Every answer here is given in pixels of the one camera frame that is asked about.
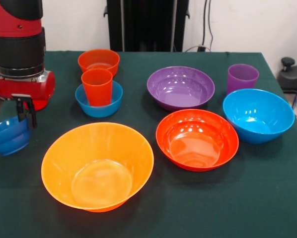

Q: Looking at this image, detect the small dark blue bowl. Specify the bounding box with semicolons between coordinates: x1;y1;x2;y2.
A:
0;116;32;156

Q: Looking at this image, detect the purple cup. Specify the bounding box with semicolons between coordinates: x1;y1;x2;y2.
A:
226;63;260;96

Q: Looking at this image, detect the wide orange bowl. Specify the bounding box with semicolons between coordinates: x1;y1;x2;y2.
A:
155;109;239;172

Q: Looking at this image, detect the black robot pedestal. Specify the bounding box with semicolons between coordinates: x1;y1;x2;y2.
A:
103;0;189;53

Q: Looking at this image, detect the black wall cable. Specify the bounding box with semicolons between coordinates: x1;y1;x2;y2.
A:
202;0;208;48
207;0;214;52

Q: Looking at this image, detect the large yellow bowl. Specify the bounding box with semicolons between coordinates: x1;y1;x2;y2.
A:
41;122;154;213

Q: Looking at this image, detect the small light blue bowl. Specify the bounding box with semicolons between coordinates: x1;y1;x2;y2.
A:
75;80;124;118

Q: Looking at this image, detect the small orange bowl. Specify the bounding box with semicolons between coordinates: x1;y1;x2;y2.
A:
77;49;121;77

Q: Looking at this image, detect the dark green table cloth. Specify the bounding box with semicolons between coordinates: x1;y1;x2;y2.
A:
0;51;297;238

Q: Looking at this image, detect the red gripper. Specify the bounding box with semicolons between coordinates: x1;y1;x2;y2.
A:
0;70;56;128

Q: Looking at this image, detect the orange cup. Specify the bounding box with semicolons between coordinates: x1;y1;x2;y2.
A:
80;68;113;107

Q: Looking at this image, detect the large light blue bowl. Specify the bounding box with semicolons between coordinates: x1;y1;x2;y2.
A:
222;88;296;145

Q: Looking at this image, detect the purple bowl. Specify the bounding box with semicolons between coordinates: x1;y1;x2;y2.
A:
147;66;216;112

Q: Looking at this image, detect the red cup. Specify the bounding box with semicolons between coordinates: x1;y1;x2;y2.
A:
24;98;50;112

